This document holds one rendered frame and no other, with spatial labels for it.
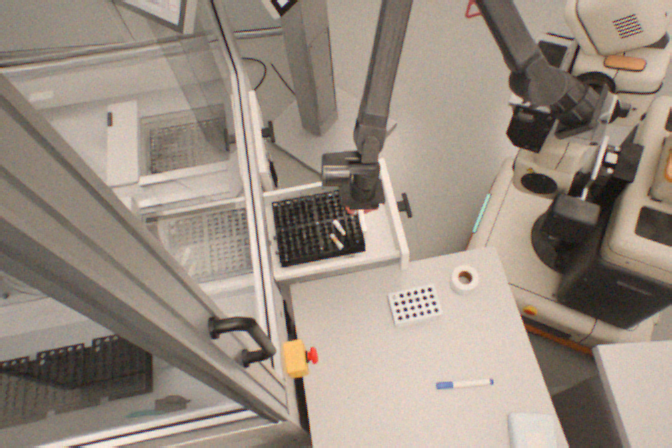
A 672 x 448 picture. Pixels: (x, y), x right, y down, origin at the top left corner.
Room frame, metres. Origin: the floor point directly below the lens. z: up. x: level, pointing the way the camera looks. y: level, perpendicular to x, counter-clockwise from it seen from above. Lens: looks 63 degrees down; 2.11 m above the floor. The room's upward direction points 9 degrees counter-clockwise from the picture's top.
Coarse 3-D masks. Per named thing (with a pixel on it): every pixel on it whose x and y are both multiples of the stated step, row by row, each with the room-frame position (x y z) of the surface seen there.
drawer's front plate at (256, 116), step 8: (256, 96) 1.07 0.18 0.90; (256, 104) 1.02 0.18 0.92; (256, 112) 0.98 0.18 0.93; (256, 120) 0.96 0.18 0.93; (256, 128) 0.93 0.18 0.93; (256, 136) 0.90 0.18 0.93; (256, 144) 0.87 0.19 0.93; (264, 152) 0.87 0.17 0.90; (264, 160) 0.82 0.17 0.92; (264, 168) 0.79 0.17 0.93; (264, 176) 0.78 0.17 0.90; (264, 184) 0.78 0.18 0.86; (272, 184) 0.80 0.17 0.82
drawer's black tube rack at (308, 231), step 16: (288, 208) 0.67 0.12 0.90; (304, 208) 0.68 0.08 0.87; (320, 208) 0.66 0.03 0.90; (336, 208) 0.65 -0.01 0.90; (288, 224) 0.63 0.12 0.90; (304, 224) 0.62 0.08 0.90; (320, 224) 0.61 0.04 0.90; (352, 224) 0.60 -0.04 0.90; (288, 240) 0.58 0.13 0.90; (304, 240) 0.57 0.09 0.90; (320, 240) 0.57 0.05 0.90; (352, 240) 0.57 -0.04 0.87; (288, 256) 0.54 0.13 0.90; (304, 256) 0.54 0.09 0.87; (320, 256) 0.54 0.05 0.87; (336, 256) 0.53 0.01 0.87
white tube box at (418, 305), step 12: (420, 288) 0.43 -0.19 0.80; (432, 288) 0.43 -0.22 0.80; (396, 300) 0.41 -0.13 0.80; (408, 300) 0.41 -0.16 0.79; (420, 300) 0.40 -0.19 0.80; (432, 300) 0.40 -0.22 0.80; (396, 312) 0.38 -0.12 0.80; (408, 312) 0.37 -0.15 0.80; (420, 312) 0.37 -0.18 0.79; (432, 312) 0.36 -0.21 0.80; (396, 324) 0.35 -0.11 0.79; (408, 324) 0.35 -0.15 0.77
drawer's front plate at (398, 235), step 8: (384, 160) 0.76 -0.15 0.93; (384, 168) 0.73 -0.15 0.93; (384, 176) 0.71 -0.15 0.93; (384, 184) 0.69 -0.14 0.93; (384, 192) 0.68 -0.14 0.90; (392, 192) 0.66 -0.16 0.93; (392, 200) 0.63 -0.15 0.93; (392, 208) 0.61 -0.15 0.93; (392, 216) 0.59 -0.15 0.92; (392, 224) 0.58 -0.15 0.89; (400, 224) 0.56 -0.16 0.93; (392, 232) 0.58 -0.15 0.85; (400, 232) 0.54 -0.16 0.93; (400, 240) 0.52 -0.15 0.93; (400, 248) 0.50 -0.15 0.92; (400, 256) 0.49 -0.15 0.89; (408, 256) 0.48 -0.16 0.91; (400, 264) 0.49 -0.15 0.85
